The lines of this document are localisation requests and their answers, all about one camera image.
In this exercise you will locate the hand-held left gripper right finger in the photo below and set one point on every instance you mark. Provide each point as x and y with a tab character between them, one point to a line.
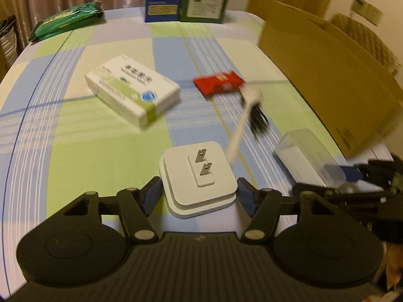
245	192

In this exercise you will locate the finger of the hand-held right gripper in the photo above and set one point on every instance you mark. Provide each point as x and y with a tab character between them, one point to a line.
351	172
330	193

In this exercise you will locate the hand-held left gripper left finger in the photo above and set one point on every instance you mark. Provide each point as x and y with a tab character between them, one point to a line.
152	192

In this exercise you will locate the clear plastic case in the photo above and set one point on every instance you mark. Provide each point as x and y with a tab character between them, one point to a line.
305	157

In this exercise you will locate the white power adapter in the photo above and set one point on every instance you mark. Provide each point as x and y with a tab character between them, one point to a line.
196	182

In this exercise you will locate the white green tablet box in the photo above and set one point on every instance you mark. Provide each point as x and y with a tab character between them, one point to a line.
132	91

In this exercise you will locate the cardboard box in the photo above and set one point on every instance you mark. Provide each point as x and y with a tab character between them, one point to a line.
314	69

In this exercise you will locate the red snack packet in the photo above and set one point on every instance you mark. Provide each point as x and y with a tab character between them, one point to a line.
218	83

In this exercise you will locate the plaid-clothed desktop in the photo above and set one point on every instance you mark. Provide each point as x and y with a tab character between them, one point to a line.
94	151

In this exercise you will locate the green plastic packet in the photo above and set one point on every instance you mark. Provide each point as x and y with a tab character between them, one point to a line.
66	20

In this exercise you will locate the wall outlet with plug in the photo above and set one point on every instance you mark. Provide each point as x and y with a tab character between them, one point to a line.
359	5

